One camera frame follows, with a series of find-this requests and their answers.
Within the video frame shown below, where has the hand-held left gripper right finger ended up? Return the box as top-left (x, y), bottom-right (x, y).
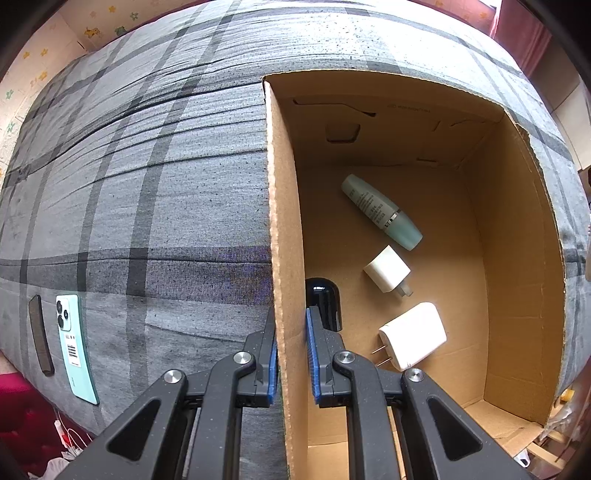
top-left (305, 305), bottom-right (532, 480)

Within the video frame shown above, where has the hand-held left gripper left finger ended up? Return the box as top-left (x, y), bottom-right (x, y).
top-left (54, 307), bottom-right (280, 480)

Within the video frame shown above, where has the large white charger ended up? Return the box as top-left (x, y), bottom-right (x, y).
top-left (372, 302), bottom-right (448, 372)

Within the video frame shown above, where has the small white charger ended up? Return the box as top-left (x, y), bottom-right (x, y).
top-left (363, 245), bottom-right (414, 297)

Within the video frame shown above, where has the pale green bottle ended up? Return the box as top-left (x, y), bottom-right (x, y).
top-left (341, 174), bottom-right (424, 252)

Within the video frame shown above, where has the brown cardboard box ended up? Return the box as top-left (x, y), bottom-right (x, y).
top-left (262, 69), bottom-right (568, 480)

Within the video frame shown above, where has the black glossy cylinder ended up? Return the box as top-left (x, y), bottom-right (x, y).
top-left (306, 277), bottom-right (343, 332)

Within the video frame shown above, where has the mint green smartphone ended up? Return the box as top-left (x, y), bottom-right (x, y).
top-left (55, 294), bottom-right (100, 406)

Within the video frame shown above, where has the grey plaid blanket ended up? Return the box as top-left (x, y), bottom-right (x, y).
top-left (0, 0), bottom-right (591, 480)

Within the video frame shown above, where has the white cloth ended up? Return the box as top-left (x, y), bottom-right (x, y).
top-left (28, 457), bottom-right (75, 480)

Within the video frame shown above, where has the wooden rack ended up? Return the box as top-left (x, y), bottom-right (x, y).
top-left (526, 429), bottom-right (573, 469)

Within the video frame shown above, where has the beige cabinet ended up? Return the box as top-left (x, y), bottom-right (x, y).
top-left (549, 46), bottom-right (591, 123)

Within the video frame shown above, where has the red curtain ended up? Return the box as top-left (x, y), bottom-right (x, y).
top-left (489, 0), bottom-right (552, 77)

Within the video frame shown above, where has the white cable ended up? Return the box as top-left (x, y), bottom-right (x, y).
top-left (53, 408), bottom-right (88, 455)

